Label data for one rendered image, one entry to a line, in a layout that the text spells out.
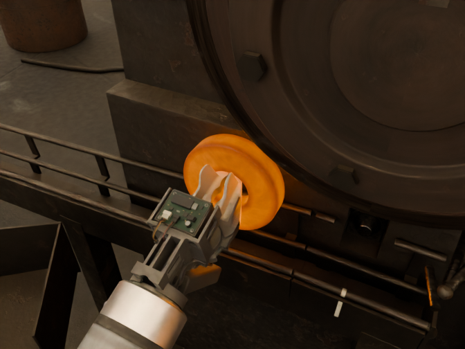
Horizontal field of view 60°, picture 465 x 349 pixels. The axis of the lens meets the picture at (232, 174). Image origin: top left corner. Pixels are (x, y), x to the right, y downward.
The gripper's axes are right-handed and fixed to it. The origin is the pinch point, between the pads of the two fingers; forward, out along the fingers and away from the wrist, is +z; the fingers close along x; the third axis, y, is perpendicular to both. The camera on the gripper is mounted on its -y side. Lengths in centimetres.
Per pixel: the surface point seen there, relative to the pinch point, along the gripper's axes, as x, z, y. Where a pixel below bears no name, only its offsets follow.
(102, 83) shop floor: 156, 99, -117
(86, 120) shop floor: 136, 64, -107
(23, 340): 23.7, -32.1, -15.7
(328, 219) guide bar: -13.9, 3.1, -9.1
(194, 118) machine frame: 10.3, 7.3, 0.6
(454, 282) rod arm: -28.6, -8.3, 8.7
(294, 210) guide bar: -8.4, 2.8, -9.5
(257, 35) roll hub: -7.9, -3.8, 28.2
